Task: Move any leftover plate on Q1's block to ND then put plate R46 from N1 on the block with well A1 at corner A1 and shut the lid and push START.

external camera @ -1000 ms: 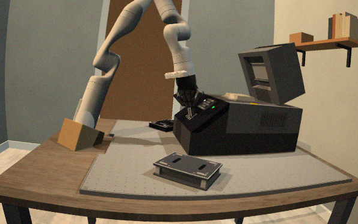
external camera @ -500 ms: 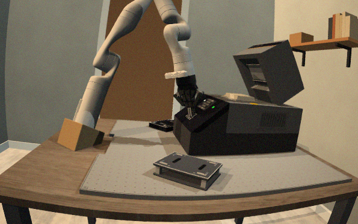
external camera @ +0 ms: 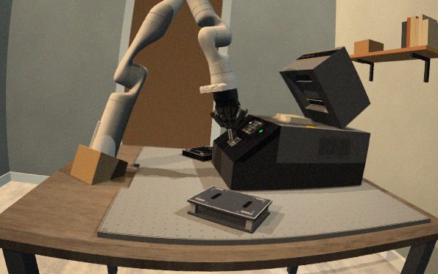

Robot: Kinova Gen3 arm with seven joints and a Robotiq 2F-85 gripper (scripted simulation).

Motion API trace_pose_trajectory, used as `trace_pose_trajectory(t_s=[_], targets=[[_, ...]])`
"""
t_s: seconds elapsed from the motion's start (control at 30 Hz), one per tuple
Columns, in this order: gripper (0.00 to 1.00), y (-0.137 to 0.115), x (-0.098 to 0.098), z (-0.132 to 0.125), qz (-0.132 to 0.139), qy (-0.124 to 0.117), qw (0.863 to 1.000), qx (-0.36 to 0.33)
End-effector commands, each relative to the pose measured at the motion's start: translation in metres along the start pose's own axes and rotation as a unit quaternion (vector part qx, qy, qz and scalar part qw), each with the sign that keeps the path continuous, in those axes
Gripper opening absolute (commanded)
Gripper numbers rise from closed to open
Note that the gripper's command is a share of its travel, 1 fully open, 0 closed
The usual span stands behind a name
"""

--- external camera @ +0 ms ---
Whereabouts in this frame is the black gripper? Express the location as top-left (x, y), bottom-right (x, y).
top-left (211, 88), bottom-right (248, 141)

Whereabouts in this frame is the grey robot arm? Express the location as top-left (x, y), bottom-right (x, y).
top-left (89, 0), bottom-right (236, 158)

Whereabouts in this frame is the black thermal cycler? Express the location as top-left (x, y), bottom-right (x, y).
top-left (211, 46), bottom-right (371, 191)

